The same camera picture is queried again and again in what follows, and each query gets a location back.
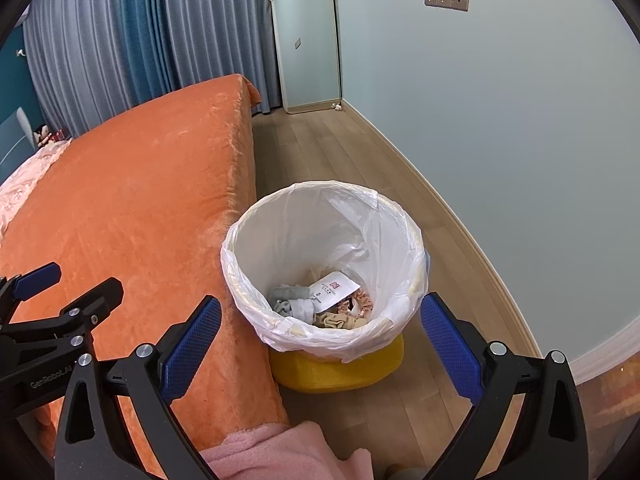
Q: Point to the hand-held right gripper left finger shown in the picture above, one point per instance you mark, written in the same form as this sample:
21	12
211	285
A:
192	345

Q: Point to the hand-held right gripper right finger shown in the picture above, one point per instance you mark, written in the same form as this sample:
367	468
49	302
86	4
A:
450	340

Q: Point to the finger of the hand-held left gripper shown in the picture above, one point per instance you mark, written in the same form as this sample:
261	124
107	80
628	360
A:
37	277
100	300

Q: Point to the pink scrunchie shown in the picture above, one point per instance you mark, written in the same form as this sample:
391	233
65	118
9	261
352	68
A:
357	304

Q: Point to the white terry sock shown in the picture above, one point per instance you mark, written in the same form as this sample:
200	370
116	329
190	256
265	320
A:
300	308

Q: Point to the beige stocking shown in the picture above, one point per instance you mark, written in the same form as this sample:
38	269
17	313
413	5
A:
337	321

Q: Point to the yellow trash can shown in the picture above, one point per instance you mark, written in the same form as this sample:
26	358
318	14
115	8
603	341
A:
340	372

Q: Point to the white paper card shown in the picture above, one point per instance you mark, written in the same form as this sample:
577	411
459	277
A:
332	290

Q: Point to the white plastic bin liner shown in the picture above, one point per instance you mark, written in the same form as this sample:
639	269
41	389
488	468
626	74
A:
280	240

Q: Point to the pink quilt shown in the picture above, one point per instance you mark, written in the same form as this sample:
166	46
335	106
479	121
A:
25	185

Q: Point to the orange plush blanket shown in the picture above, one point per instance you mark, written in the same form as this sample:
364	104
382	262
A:
150	185

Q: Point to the blue padded headboard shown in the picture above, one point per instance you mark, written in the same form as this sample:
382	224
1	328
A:
10	152

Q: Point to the person's pink fuzzy clothing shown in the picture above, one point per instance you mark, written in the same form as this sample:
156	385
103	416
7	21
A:
280	452

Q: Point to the small doll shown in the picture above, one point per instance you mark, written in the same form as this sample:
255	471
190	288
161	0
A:
43	136

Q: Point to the grey curtain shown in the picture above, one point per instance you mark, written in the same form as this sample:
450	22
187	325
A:
75	50
220	20

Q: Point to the blue curtain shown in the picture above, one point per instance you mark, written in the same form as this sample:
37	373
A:
147	25

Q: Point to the tall gold-framed mirror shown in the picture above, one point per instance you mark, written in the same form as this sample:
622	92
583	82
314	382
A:
307	35

